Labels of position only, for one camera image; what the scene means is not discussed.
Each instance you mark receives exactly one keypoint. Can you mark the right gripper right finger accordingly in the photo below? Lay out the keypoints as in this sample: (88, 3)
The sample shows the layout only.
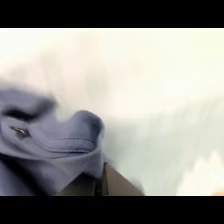
(118, 185)

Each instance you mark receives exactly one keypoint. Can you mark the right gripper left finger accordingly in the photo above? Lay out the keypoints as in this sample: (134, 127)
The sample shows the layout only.
(83, 186)

